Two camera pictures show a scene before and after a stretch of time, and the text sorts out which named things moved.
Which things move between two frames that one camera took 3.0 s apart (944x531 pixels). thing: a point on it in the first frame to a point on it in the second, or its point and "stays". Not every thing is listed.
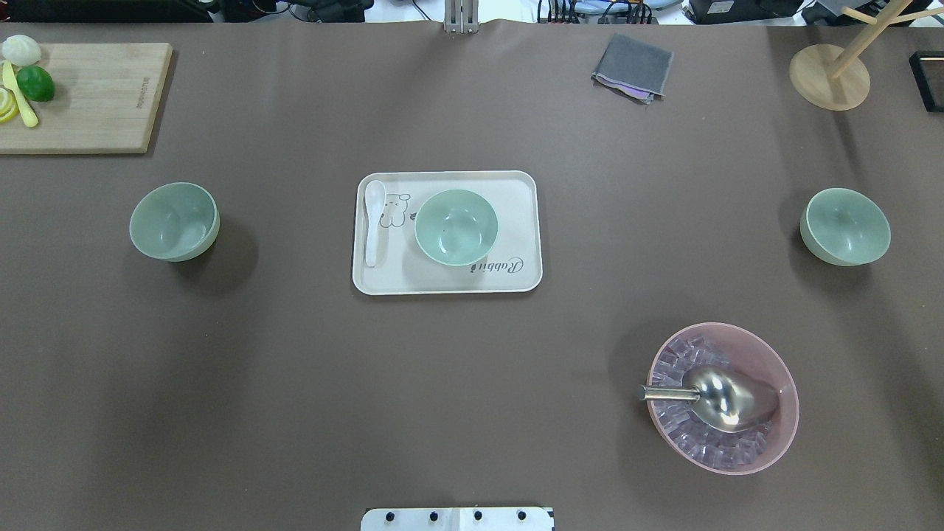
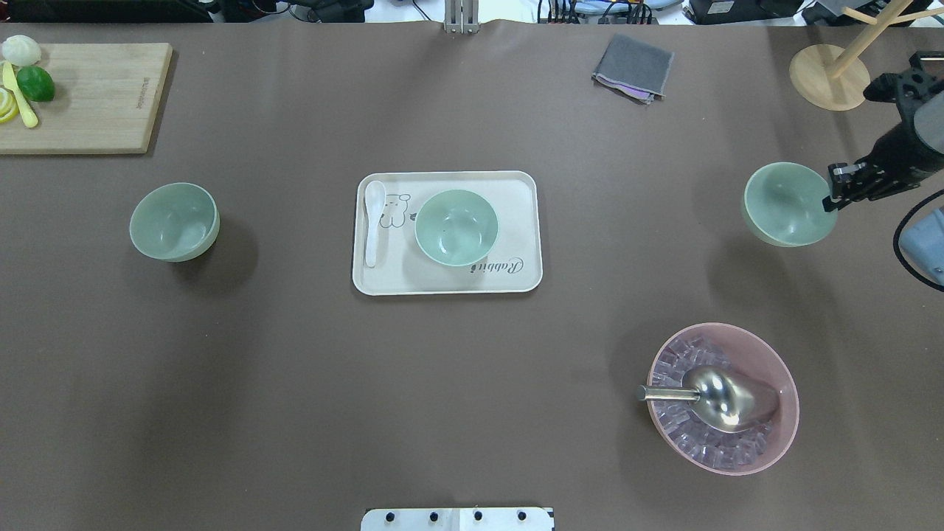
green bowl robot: (845, 227) to (782, 204)
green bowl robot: (175, 222) stays
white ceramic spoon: (375, 194) stays
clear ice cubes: (681, 421) stays
